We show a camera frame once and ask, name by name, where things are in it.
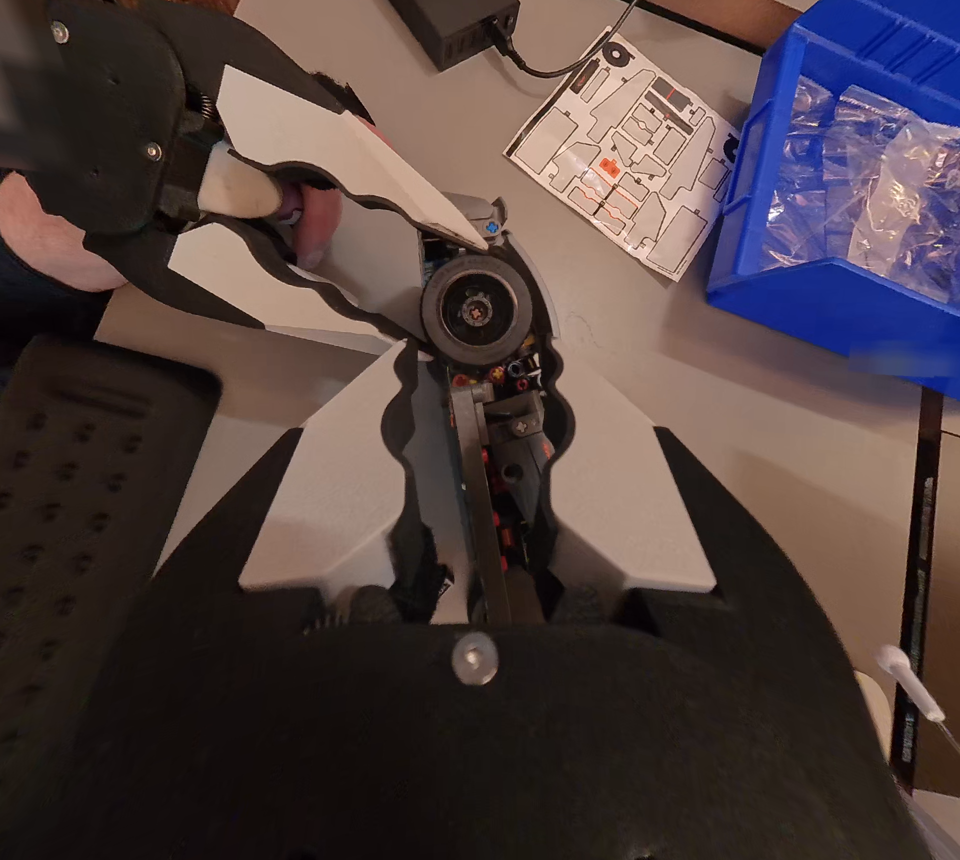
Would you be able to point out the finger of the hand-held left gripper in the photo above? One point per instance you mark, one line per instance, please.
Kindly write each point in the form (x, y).
(225, 275)
(300, 125)

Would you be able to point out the white sticker sheet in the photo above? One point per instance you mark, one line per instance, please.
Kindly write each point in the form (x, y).
(622, 155)

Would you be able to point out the blue plastic bin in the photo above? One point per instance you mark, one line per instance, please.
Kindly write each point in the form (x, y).
(787, 305)

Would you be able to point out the white book stand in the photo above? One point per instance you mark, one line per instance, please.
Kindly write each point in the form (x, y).
(874, 717)

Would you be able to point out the clear plastic bags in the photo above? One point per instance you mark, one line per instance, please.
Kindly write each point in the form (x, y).
(862, 200)

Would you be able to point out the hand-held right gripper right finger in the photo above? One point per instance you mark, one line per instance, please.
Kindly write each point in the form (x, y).
(630, 500)

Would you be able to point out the person's left forearm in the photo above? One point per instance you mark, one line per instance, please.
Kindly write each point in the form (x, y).
(37, 320)

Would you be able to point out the black perforated office chair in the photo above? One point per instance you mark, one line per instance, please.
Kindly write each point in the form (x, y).
(75, 500)

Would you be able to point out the person's left hand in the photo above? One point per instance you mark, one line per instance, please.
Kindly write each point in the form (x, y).
(45, 230)

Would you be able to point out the partly built lego car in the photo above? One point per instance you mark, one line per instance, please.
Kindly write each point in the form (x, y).
(472, 470)

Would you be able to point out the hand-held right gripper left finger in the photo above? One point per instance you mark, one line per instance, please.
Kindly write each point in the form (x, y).
(330, 500)

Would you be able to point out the black lego wheel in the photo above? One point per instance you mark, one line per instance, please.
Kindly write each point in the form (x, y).
(476, 312)

